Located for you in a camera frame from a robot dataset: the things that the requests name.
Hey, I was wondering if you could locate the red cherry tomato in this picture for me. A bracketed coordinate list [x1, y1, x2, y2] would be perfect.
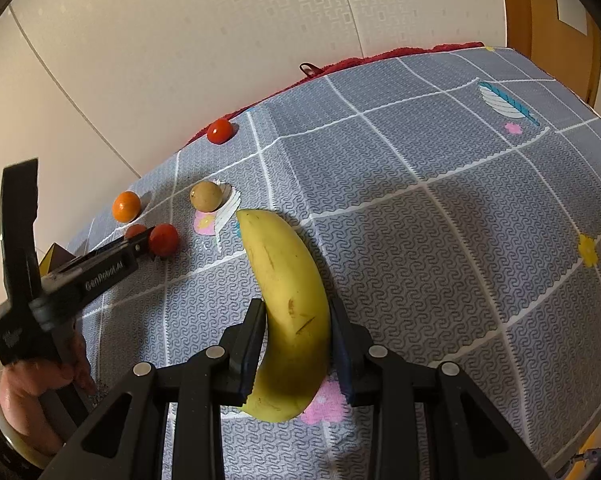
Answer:
[148, 223, 180, 258]
[124, 224, 148, 240]
[206, 118, 234, 145]

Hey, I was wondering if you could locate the small brown longan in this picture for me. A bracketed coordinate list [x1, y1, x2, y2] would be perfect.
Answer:
[190, 181, 223, 212]

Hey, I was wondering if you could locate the yellow banana with long stem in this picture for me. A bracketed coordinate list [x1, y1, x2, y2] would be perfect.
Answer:
[238, 209, 331, 422]

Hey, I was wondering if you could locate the person's left hand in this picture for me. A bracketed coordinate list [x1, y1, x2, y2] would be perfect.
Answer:
[0, 332, 96, 457]

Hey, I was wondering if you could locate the gold tin tray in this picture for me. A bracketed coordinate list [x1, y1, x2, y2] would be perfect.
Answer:
[39, 243, 75, 276]

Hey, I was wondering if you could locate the small orange kumquat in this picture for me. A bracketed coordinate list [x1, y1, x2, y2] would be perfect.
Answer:
[112, 191, 142, 223]

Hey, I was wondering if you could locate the blue checked tablecloth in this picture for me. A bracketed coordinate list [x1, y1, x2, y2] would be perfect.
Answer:
[81, 48, 601, 471]

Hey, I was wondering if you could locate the black binder clip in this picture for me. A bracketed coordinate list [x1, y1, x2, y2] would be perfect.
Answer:
[299, 63, 322, 78]

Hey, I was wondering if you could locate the red cloth under tablecloth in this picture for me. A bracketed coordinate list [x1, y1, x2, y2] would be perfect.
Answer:
[180, 41, 486, 149]

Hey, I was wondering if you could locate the wooden door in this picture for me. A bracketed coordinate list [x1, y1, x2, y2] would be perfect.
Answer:
[504, 0, 601, 105]

